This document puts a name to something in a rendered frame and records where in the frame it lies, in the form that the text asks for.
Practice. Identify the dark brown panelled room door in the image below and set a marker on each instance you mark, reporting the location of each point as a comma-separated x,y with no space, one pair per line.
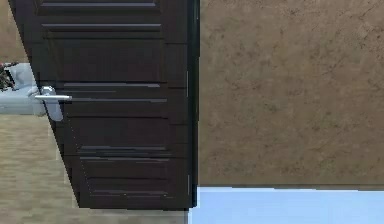
116,66

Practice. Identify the pale grey sofa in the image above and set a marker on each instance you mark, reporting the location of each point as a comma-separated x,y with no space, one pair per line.
18,100

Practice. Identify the dark leafy house plant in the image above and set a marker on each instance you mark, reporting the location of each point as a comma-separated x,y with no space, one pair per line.
6,78

